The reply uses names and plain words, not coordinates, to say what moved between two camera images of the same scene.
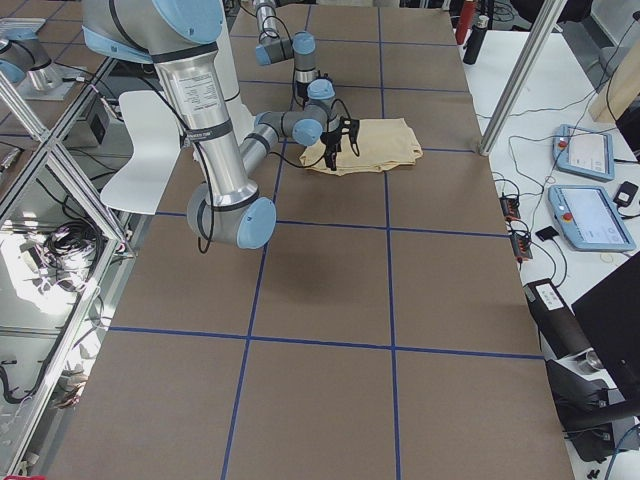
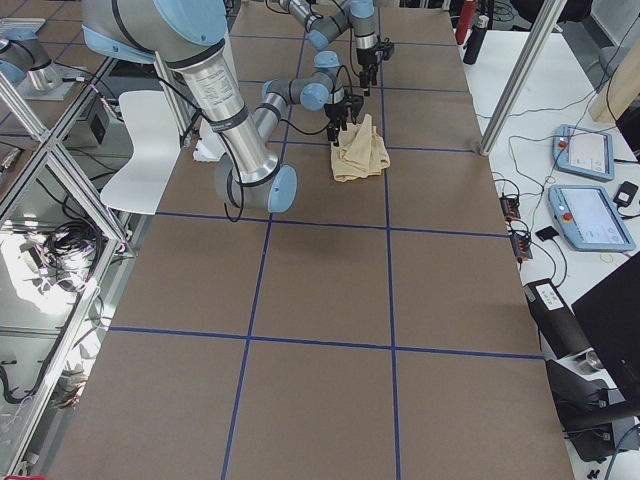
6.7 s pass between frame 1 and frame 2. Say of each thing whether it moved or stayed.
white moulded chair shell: stayed
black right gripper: moved
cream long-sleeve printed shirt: moved
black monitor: stayed
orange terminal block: stayed
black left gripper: moved
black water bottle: stayed
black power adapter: stayed
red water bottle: stayed
